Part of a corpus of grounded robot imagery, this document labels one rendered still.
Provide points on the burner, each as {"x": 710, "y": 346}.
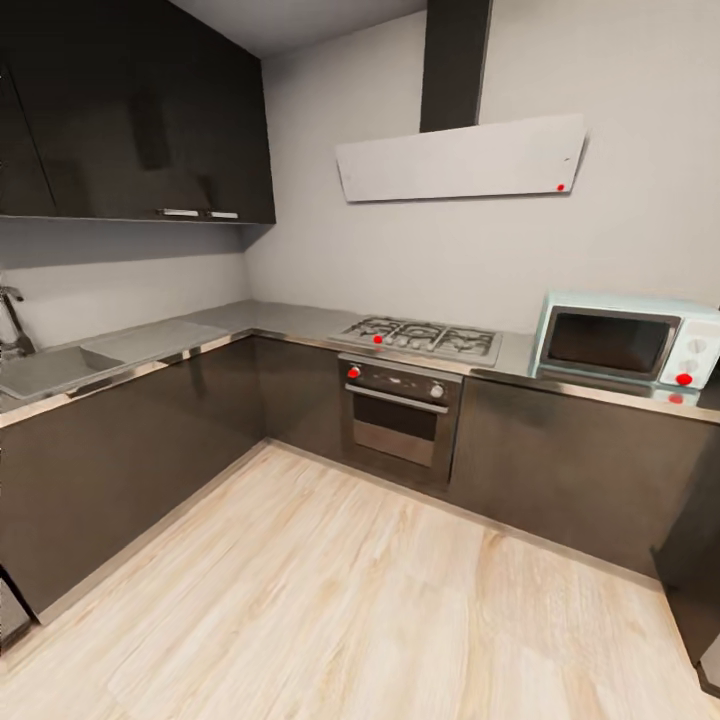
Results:
{"x": 461, "y": 343}

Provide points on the range hood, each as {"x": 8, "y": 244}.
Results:
{"x": 452, "y": 155}

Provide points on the cabinet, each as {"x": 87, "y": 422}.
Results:
{"x": 140, "y": 112}
{"x": 24, "y": 191}

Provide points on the microwave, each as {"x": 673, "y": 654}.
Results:
{"x": 655, "y": 339}

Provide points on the drop in sink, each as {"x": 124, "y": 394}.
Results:
{"x": 36, "y": 373}

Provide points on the fridge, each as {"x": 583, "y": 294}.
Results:
{"x": 696, "y": 609}

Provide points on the oven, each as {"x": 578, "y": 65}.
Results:
{"x": 400, "y": 415}

